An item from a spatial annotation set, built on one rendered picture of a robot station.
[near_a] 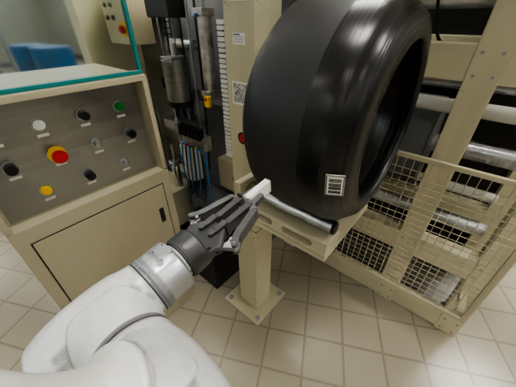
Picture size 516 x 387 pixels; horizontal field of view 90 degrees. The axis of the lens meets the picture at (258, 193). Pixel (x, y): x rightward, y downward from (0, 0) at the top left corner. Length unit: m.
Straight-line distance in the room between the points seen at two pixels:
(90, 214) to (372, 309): 1.54
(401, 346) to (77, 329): 1.58
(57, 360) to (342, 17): 0.69
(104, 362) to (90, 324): 0.10
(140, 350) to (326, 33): 0.58
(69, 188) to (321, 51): 0.90
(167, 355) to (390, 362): 1.48
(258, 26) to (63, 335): 0.81
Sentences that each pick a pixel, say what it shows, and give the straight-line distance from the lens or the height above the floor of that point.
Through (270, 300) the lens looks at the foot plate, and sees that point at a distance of 1.70.
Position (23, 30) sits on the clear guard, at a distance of 0.98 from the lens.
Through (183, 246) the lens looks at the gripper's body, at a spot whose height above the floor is 1.14.
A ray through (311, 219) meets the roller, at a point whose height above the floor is 0.91.
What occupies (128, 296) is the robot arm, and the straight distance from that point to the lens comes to 0.39.
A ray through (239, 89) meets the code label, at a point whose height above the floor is 1.23.
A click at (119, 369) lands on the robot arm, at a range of 0.28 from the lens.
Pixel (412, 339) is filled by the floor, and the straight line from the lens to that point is 1.81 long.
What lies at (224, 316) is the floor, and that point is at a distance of 1.67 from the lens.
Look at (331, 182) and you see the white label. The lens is 0.58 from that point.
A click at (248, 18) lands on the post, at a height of 1.43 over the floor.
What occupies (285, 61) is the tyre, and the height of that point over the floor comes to 1.36.
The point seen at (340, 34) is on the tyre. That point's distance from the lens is 0.60.
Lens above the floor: 1.44
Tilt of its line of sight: 34 degrees down
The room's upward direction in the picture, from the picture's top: straight up
